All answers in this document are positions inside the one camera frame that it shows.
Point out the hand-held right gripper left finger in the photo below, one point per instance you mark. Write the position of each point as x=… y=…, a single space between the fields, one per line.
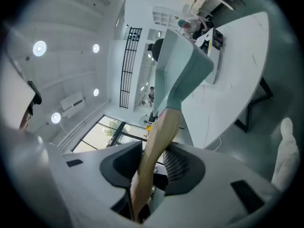
x=118 y=165

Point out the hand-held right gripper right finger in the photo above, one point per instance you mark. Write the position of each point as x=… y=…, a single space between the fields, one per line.
x=194 y=172

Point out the white kitchen scale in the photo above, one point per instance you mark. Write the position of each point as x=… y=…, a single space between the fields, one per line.
x=213 y=64

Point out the large window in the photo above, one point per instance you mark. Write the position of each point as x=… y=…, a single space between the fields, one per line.
x=102 y=134

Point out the black standing fan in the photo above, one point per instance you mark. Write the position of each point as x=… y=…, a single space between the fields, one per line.
x=143 y=121

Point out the ceiling air conditioner unit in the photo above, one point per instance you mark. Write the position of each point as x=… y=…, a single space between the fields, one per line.
x=72 y=104

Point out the round ceiling light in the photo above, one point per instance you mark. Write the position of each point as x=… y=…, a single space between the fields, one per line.
x=95 y=48
x=96 y=92
x=55 y=117
x=39 y=48

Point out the person's white shirt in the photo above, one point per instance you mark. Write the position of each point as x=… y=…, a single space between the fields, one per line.
x=26 y=182

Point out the black grid rack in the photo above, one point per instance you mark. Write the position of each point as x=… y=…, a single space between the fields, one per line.
x=129 y=68

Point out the white cubby shelf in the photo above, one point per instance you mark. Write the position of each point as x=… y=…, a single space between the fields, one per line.
x=164 y=16

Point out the black table frame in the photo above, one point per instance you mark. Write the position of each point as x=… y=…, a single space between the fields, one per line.
x=249 y=117

